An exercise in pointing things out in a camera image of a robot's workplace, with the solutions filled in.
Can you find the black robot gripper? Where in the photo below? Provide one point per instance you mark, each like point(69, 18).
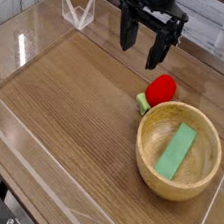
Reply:
point(156, 15)

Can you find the green rectangular block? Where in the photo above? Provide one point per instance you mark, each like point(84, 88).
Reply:
point(175, 152)

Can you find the light wooden bowl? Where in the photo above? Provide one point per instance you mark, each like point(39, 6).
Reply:
point(202, 162)

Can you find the red plush ball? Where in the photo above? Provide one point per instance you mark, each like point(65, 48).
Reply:
point(162, 89)

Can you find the small green block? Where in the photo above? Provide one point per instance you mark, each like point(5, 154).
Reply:
point(142, 103)

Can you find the clear acrylic front barrier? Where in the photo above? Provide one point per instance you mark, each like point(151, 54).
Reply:
point(46, 189)

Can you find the clear acrylic corner bracket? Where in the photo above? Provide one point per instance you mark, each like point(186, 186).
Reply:
point(77, 16)

